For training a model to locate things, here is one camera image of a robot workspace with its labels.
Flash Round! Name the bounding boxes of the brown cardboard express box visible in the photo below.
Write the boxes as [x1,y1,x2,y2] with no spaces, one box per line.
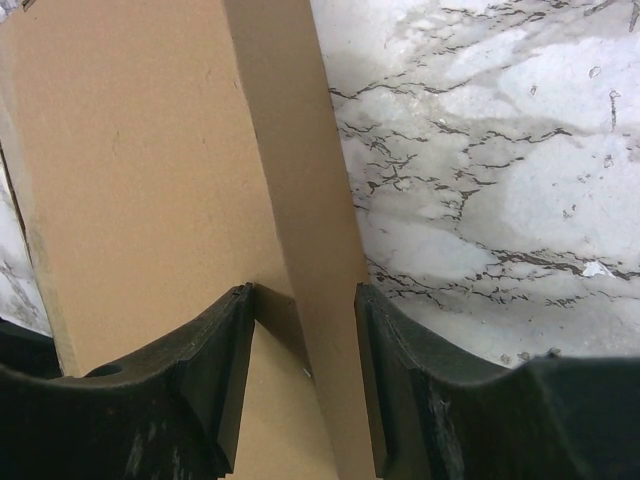
[1,1,374,479]

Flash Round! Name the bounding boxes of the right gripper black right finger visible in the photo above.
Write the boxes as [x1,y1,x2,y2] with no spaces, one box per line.
[354,284,639,479]

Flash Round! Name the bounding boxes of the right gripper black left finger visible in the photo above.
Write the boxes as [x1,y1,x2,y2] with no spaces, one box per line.
[1,284,254,479]

